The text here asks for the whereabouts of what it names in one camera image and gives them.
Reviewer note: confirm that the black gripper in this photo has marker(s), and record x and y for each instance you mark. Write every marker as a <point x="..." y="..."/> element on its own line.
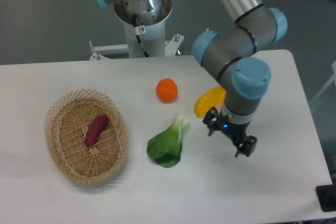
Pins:
<point x="232" y="125"/>

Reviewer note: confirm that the purple sweet potato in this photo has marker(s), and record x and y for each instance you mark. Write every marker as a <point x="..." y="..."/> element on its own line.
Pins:
<point x="98" y="125"/>

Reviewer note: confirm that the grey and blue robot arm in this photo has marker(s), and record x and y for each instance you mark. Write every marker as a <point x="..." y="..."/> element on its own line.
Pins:
<point x="229" y="59"/>

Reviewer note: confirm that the woven wicker basket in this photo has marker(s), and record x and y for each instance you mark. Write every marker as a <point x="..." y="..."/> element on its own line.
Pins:
<point x="66" y="125"/>

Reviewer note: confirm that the yellow mango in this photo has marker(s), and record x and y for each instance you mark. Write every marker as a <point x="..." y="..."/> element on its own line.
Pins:
<point x="212" y="98"/>

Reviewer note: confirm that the green bok choy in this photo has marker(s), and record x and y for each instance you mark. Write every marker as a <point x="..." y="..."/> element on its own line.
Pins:
<point x="166" y="147"/>

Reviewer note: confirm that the orange mandarin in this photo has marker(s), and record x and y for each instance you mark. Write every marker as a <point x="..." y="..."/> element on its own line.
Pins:
<point x="166" y="90"/>

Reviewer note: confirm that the black device at table corner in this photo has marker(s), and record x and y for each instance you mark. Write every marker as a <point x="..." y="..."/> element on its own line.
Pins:
<point x="326" y="197"/>

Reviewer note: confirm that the white frame at right edge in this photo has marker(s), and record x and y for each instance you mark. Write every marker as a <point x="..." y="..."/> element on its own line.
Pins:
<point x="323" y="93"/>

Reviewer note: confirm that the white metal base frame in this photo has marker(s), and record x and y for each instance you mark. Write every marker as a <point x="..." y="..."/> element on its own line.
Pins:
<point x="172" y="48"/>

